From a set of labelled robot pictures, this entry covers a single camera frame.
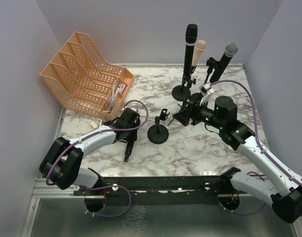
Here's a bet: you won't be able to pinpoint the black microphone with white ring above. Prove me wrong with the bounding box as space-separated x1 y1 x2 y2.
182 24 198 85

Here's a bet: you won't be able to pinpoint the black stand with round base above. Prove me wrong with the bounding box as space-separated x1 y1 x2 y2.
172 65 196 101

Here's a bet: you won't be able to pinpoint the beige pink microphone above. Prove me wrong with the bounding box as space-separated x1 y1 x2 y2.
191 40 206 67

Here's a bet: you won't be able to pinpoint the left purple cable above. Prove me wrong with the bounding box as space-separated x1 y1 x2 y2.
45 100 149 218

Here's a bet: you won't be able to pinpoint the silver mesh head black microphone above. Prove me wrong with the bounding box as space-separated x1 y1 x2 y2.
210 42 238 83

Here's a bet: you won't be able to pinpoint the small black tripod stand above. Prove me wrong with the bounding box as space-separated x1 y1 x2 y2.
167 76 197 126

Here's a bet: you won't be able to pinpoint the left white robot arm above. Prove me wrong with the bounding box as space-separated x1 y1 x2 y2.
39 108 140 190

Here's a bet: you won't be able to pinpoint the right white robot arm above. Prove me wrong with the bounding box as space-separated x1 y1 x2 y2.
173 96 302 224

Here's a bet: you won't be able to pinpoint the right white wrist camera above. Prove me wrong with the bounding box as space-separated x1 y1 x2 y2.
199 83 215 105

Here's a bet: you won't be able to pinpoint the small red white box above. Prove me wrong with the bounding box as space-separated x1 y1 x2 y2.
117 83 126 94

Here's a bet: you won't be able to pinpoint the purple cable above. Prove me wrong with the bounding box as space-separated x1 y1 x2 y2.
207 80 302 218
45 100 149 218

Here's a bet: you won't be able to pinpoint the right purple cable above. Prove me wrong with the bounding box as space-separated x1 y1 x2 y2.
207 80 302 218

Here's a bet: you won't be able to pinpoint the pens in organizer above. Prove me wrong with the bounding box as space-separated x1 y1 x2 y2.
102 82 119 114

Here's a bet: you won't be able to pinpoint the black mounting rail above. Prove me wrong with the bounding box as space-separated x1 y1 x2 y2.
74 175 235 206

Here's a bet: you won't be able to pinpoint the small white eraser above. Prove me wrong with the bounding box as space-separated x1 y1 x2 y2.
90 121 97 128

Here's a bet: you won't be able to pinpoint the orange plastic file organizer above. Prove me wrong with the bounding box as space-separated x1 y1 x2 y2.
40 32 134 120

